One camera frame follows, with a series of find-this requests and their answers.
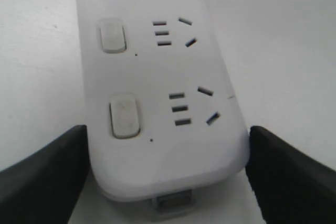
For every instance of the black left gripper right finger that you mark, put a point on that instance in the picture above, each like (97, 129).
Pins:
(290, 186)

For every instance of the white power strip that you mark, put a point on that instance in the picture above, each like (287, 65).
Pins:
(162, 116)

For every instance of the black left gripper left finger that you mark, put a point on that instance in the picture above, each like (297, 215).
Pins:
(45, 187)

